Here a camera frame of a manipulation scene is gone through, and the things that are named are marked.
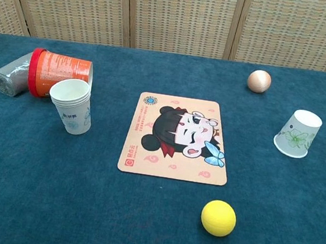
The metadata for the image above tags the white paper cup green flower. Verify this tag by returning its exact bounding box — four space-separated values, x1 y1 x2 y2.
271 106 325 162

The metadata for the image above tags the white paper cup blue print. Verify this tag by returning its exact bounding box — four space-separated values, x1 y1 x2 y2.
46 94 95 138

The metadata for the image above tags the white nested paper cup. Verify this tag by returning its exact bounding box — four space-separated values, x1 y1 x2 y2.
48 75 93 108

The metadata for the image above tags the orange red noodle cup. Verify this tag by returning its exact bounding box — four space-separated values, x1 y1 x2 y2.
25 47 96 105

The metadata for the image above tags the cartoon girl mouse pad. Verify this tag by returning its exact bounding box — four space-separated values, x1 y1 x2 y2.
116 89 238 187

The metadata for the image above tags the beige pink ball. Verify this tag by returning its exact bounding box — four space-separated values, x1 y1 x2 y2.
245 68 273 96

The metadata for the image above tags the blue felt table cloth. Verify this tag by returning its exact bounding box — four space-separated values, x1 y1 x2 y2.
0 25 326 244

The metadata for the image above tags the yellow ball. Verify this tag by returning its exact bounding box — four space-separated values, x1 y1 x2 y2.
198 198 239 239

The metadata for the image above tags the grey plastic bag roll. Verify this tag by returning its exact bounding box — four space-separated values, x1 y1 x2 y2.
0 46 35 100

